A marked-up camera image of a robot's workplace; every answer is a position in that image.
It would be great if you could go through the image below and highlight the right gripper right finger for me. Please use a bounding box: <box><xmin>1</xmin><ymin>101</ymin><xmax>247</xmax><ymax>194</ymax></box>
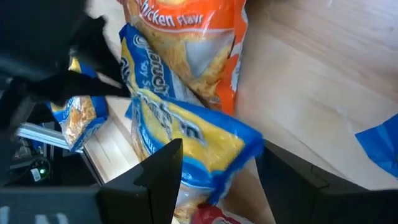
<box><xmin>256</xmin><ymin>139</ymin><xmax>371</xmax><ymax>224</ymax></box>

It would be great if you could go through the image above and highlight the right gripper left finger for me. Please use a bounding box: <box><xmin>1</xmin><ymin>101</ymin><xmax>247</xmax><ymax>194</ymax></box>
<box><xmin>99</xmin><ymin>138</ymin><xmax>183</xmax><ymax>224</ymax></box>

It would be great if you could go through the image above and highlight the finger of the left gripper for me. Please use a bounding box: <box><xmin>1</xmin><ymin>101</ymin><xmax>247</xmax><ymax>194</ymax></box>
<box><xmin>18</xmin><ymin>70</ymin><xmax>131</xmax><ymax>106</ymax></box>
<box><xmin>73</xmin><ymin>17</ymin><xmax>124</xmax><ymax>86</ymax></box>

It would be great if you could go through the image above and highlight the blue Maruchan noodle pack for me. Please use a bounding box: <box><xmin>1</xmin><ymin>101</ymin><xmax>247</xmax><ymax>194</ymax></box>
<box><xmin>124</xmin><ymin>90</ymin><xmax>266</xmax><ymax>224</ymax></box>
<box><xmin>45</xmin><ymin>57</ymin><xmax>109</xmax><ymax>152</ymax></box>
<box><xmin>354</xmin><ymin>113</ymin><xmax>398</xmax><ymax>179</ymax></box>
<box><xmin>119</xmin><ymin>22</ymin><xmax>203</xmax><ymax>108</ymax></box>

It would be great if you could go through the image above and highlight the red Maruchan noodle pack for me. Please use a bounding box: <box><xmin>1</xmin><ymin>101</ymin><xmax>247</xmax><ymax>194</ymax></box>
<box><xmin>190</xmin><ymin>202</ymin><xmax>246</xmax><ymax>224</ymax></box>

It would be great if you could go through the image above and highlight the orange Maruchan noodle pack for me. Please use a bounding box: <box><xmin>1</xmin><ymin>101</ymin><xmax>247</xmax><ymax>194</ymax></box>
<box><xmin>117</xmin><ymin>0</ymin><xmax>249</xmax><ymax>116</ymax></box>

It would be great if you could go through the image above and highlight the black device with green light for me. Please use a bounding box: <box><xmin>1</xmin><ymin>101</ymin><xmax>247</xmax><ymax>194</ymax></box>
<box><xmin>29</xmin><ymin>157</ymin><xmax>52</xmax><ymax>184</ymax></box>

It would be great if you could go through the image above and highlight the silver aluminium frame rail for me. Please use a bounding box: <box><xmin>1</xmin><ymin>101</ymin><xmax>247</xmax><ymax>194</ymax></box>
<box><xmin>16</xmin><ymin>122</ymin><xmax>85</xmax><ymax>154</ymax></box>

